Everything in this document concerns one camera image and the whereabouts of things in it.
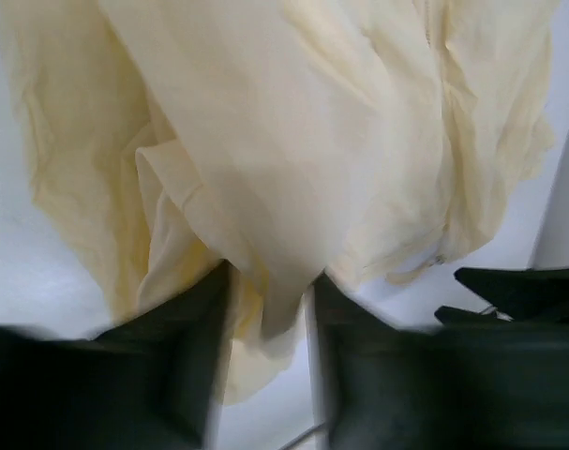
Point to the cream yellow jacket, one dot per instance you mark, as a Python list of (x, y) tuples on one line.
[(289, 138)]

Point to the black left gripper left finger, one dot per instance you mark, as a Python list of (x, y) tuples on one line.
[(147, 383)]

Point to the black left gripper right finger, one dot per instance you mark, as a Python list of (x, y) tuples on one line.
[(485, 385)]

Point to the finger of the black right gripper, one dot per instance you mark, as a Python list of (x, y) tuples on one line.
[(529, 296)]

